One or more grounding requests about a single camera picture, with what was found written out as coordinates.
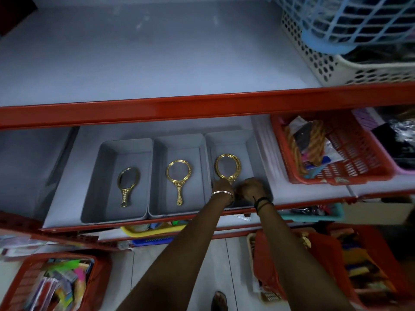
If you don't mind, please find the white perforated plastic basket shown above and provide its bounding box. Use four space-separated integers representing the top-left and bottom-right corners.
280 10 415 88

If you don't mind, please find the gold oval hand mirror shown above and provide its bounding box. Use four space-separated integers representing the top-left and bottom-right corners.
117 167 141 208

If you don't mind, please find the red slotted plastic basket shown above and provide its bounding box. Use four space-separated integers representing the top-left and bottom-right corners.
270 110 397 186

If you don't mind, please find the person's left forearm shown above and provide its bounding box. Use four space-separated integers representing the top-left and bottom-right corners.
117 195 235 311

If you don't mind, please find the pile of colourful packets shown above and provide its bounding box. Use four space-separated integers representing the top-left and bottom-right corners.
24 258 95 311

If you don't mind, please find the red metal shelving rack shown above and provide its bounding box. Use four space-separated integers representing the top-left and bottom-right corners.
0 0 415 253

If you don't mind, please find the person's right forearm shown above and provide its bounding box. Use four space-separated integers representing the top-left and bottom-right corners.
255 204 354 311

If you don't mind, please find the red basket with hair accessories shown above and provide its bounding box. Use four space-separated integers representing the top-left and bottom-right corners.
327 223 415 311

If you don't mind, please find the black wrist band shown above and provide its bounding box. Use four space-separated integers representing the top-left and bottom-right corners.
252 196 275 214

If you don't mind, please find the teal plastic tray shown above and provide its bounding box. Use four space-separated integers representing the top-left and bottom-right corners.
278 203 345 223

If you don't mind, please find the pink plastic basket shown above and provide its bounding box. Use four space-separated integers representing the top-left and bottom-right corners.
351 106 415 176

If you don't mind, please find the red basket with colourful packets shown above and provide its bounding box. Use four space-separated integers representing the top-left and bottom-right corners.
0 252 113 311

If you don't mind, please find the gold round hand mirror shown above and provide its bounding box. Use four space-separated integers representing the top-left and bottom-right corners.
214 154 242 185
166 159 192 206

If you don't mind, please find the person's sandalled foot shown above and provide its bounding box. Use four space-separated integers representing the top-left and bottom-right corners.
211 290 229 311

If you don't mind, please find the blue plastic basket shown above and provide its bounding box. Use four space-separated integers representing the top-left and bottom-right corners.
131 236 174 247

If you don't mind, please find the light blue lattice basket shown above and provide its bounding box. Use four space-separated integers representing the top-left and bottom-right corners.
272 0 415 55

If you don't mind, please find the grey plastic tray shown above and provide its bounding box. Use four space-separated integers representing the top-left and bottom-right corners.
80 138 153 224
148 133 211 218
204 129 273 211

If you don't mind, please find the black glittery packet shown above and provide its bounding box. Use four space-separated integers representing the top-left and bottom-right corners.
371 118 415 171

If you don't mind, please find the person's right hand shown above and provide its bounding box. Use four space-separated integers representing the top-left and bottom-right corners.
235 177 271 205

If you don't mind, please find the person's left hand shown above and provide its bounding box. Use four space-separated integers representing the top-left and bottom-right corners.
211 179 235 195

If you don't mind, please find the yellow plastic basket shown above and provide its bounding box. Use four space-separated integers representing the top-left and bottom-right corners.
120 223 187 239

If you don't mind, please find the beige cardboard box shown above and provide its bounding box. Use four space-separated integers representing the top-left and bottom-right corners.
343 199 415 226

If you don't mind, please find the brown braided hair piece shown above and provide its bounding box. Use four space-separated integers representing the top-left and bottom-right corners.
284 119 327 176

